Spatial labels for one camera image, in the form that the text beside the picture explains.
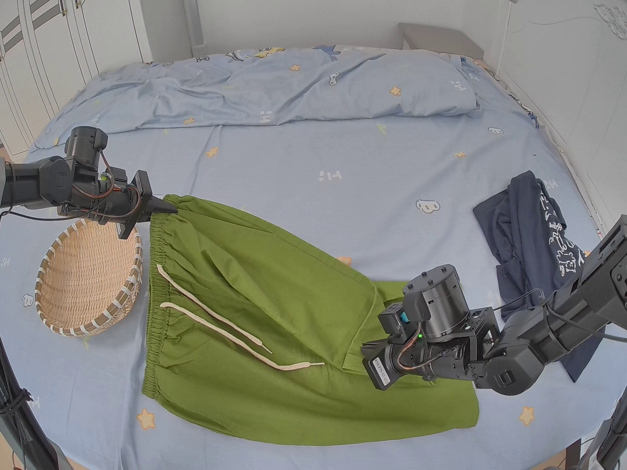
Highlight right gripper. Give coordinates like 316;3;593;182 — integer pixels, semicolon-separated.
362;338;442;391

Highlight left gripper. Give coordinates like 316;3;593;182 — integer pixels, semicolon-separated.
72;169;154;240

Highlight green shorts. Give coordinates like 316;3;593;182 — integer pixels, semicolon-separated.
142;194;480;446

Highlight round woven basket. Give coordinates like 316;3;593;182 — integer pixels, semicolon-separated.
34;216;144;339

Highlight dark blue garment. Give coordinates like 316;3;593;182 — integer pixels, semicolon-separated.
473;170;606;383

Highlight bed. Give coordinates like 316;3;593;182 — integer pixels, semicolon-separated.
0;0;627;470

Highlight white wardrobe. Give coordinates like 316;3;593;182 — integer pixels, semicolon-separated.
0;0;153;158

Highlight pale blue quilt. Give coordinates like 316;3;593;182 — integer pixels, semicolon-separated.
28;46;485;154

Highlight grey vertical pipe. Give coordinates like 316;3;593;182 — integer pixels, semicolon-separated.
178;0;209;50

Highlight grey bedside table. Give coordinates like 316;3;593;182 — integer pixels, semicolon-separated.
398;23;486;62

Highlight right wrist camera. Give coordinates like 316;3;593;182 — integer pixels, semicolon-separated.
378;304;410;337

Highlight black cable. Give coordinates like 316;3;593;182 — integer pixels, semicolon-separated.
490;289;627;342

